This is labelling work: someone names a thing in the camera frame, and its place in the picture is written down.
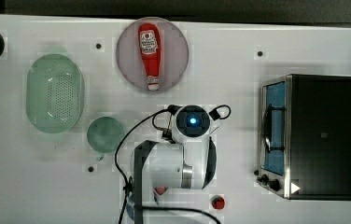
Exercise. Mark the green mug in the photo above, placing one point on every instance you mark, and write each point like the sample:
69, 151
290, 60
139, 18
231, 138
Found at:
104, 135

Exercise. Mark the red plush ketchup bottle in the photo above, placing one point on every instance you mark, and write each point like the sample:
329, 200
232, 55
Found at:
149, 42

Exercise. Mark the black silver toaster oven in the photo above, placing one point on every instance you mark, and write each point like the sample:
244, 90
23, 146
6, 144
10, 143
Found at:
305, 137

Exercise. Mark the grey round plate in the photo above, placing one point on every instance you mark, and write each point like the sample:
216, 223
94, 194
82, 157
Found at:
174, 55

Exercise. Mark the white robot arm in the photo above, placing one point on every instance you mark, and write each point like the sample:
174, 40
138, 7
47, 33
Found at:
187, 160

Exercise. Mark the blue bowl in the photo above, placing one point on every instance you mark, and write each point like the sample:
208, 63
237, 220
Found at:
130, 207

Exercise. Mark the green perforated colander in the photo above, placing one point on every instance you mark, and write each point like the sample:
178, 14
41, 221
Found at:
54, 91

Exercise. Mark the pink red plush fruit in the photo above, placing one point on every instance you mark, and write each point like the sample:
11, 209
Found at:
160, 190

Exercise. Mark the small red strawberry toy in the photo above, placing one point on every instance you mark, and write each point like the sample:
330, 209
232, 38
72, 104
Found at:
218, 202

